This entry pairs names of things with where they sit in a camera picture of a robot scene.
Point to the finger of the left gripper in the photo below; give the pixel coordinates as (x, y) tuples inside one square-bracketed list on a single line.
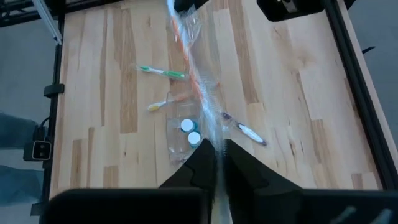
[(197, 3), (183, 4)]

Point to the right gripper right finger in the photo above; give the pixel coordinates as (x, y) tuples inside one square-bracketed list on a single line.
[(245, 174)]

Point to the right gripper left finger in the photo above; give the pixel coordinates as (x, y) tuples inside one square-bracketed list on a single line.
[(199, 174)]

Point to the blue mouthwash bottle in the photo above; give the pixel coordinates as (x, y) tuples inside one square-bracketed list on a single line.
[(187, 125), (194, 137)]

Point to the purple toothbrush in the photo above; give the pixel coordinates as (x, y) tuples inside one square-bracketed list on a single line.
[(248, 132)]

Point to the green toothbrush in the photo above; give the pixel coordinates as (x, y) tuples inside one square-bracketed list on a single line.
[(168, 73)]

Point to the yellow toothbrush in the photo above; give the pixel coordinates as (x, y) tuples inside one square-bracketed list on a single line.
[(158, 105)]

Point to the orange toothbrush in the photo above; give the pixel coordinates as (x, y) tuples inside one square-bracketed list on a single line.
[(196, 87)]

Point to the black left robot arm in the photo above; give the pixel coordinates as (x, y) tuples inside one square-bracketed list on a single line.
[(304, 11)]

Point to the clear plastic zip bag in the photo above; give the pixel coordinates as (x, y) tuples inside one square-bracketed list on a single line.
[(177, 146)]

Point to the silver metal bar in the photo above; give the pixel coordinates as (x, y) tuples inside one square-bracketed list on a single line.
[(46, 18)]

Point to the small black table camera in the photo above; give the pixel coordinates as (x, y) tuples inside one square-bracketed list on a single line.
[(40, 151)]

